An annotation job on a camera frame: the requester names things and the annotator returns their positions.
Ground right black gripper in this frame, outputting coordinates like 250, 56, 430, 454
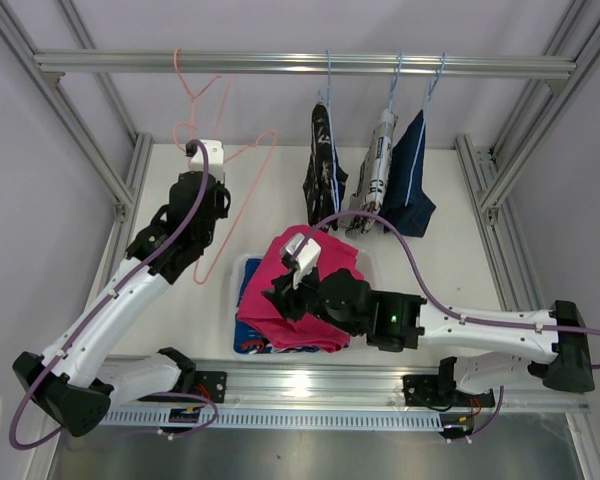
262, 262, 361, 338

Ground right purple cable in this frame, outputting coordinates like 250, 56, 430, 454
292, 210, 600, 426

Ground pink hanger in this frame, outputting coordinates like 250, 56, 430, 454
172, 48, 233, 152
192, 129, 277, 285

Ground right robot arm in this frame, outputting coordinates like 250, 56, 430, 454
262, 268, 595, 405

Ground blue white patterned trousers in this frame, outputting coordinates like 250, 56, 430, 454
233, 256, 350, 354

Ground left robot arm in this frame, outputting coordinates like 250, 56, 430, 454
12, 171, 231, 437

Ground white plastic basket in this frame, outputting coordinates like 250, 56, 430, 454
229, 250, 376, 358

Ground black white patterned trousers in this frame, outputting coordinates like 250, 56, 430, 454
302, 102, 348, 226

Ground left aluminium frame struts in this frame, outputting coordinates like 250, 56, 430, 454
0, 0, 154, 216

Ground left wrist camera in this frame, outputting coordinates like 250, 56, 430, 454
185, 140, 225, 184

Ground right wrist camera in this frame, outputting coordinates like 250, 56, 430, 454
280, 233, 321, 289

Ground aluminium frame struts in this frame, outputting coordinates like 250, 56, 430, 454
0, 0, 154, 216
455, 1, 600, 310

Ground aluminium hanging rail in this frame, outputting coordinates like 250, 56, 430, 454
33, 49, 576, 80

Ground navy blue trousers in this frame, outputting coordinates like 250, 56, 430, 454
380, 109, 436, 238

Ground white slotted cable duct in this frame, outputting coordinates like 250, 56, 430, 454
101, 407, 443, 432

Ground white black print trousers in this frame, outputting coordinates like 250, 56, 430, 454
349, 109, 397, 215

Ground blue hanger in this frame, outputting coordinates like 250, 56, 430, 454
318, 49, 341, 213
388, 50, 404, 143
405, 52, 448, 206

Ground right aluminium frame struts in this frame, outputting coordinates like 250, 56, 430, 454
455, 1, 600, 310

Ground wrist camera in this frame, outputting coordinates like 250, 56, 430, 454
280, 233, 321, 289
185, 140, 225, 184

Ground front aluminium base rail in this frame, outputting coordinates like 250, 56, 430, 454
99, 364, 591, 414

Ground pink trousers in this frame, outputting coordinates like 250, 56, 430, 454
234, 225, 365, 354

